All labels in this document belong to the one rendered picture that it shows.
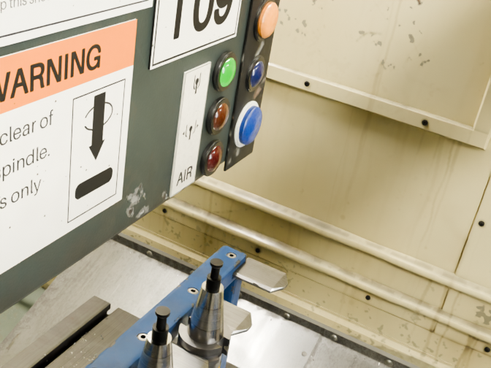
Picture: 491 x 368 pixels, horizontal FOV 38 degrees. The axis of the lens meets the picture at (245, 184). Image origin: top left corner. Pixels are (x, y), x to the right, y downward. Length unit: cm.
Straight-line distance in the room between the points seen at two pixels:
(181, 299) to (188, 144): 47
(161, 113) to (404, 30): 83
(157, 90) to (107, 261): 126
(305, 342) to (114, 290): 43
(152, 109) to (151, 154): 3
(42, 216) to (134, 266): 127
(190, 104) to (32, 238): 14
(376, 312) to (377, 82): 46
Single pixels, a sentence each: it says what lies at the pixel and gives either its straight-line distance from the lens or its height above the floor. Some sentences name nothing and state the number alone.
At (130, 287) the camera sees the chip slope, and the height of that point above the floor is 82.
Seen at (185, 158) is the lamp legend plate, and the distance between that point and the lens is 46.
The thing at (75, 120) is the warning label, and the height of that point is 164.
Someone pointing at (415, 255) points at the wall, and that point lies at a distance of 135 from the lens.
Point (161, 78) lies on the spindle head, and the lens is 40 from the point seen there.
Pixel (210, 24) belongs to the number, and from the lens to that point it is 43.
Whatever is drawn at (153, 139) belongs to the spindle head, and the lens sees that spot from 42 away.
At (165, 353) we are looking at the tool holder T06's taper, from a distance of 75.
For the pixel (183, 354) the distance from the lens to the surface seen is 85.
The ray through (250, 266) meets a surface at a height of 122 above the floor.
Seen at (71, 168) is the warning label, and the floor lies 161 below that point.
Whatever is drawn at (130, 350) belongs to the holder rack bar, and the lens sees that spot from 83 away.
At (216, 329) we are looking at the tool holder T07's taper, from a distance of 84.
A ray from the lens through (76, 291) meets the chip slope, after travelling 162.
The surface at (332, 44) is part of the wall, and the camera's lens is 125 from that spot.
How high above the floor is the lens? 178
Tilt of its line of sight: 28 degrees down
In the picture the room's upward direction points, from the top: 10 degrees clockwise
